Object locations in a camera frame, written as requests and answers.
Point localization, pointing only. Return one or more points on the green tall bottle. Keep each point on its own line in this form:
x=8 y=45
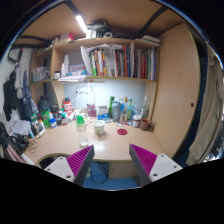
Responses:
x=110 y=106

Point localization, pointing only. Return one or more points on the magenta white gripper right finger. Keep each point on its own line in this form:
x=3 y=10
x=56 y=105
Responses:
x=151 y=167

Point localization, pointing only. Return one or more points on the grey shaker bottle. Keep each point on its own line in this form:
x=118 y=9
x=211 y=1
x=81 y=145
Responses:
x=115 y=111

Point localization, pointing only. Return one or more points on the black dark bottle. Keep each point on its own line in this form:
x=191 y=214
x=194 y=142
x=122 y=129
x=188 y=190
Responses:
x=43 y=104

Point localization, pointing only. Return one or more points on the hanging dark clothes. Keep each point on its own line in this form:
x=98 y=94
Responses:
x=17 y=95

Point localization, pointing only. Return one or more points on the wooden shelf unit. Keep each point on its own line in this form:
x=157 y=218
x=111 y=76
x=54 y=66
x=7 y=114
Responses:
x=56 y=55

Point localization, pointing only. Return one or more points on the clear glass bottle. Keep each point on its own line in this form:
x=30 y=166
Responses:
x=145 y=108

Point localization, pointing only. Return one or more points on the beige hanging curtain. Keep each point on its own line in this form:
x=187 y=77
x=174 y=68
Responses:
x=211 y=113

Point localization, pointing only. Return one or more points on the brown ceramic mug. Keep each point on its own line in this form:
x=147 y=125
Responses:
x=146 y=125

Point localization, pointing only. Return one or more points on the wooden wardrobe door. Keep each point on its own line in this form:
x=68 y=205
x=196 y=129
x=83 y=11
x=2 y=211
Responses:
x=178 y=88

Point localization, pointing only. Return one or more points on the led light strip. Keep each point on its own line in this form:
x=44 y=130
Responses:
x=81 y=23

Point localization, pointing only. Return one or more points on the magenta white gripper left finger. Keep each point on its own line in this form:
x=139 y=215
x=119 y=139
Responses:
x=73 y=168

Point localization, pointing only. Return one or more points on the row of books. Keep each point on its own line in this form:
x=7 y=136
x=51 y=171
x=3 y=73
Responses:
x=128 y=61

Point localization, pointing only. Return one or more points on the white mug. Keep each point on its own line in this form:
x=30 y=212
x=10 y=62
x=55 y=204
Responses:
x=99 y=127

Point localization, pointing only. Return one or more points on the clear plastic water bottle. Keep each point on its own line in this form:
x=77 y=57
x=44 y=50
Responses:
x=81 y=128

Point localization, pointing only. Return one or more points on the purple snack bag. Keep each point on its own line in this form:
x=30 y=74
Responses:
x=91 y=110

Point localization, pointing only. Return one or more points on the clear storage box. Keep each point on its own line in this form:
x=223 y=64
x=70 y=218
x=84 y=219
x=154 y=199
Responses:
x=40 y=74

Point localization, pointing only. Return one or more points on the blue white tissue box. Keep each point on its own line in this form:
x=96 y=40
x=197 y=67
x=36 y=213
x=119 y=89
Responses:
x=102 y=112

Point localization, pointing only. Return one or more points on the red white canister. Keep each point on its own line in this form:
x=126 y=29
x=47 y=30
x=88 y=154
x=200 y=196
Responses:
x=67 y=106

